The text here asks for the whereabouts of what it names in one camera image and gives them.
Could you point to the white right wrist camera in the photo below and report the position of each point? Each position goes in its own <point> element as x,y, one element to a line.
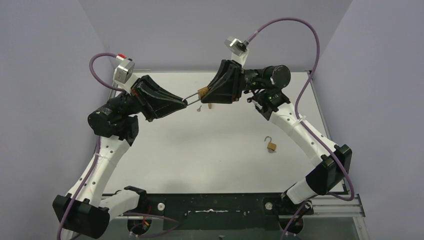
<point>239,50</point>

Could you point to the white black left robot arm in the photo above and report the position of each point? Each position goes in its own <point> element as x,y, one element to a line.
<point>83,210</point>

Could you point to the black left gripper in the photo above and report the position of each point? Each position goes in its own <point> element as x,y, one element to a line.
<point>140,97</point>

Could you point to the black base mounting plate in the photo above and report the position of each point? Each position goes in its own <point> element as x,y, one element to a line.
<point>220,211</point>

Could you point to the small brass padlock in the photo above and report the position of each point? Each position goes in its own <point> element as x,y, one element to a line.
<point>271,147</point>
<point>196,97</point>

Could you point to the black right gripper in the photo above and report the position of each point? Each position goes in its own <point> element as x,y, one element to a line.
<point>228,80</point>

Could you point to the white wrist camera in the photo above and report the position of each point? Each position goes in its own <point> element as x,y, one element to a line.
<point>123,73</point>
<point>239,50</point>

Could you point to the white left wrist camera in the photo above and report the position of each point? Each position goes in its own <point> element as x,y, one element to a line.
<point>123,73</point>

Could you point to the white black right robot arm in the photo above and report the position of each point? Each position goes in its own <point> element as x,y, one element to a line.
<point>330,161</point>

